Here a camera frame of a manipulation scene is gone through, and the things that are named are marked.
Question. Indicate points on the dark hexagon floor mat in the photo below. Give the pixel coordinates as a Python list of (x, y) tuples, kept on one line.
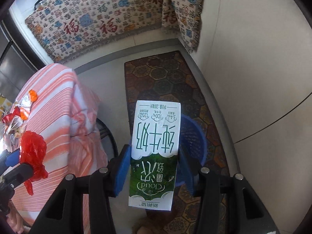
[(167, 77)]

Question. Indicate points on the orange striped tablecloth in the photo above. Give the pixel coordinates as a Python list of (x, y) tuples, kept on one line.
[(65, 116)]

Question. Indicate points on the orange white chip bag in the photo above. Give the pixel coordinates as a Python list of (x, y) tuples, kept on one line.
[(25, 104)]

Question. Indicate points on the green white milk carton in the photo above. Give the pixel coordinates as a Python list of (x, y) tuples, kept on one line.
[(154, 154)]

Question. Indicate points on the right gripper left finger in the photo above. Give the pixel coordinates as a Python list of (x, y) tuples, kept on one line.
[(107, 183)]

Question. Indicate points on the crushed red can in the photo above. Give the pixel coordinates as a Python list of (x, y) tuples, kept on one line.
[(32, 152)]

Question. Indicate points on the patterned fu blanket small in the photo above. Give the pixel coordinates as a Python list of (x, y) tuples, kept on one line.
[(184, 17)]

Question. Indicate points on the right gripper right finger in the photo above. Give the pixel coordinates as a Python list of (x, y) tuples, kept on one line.
[(203, 183)]

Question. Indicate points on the patterned fu blanket large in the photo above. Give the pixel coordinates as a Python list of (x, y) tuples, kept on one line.
[(69, 28)]

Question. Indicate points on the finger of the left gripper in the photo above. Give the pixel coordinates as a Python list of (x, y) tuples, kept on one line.
[(17, 176), (8, 159)]

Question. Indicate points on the blue plastic trash bin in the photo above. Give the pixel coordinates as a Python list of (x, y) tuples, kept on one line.
[(193, 141)]

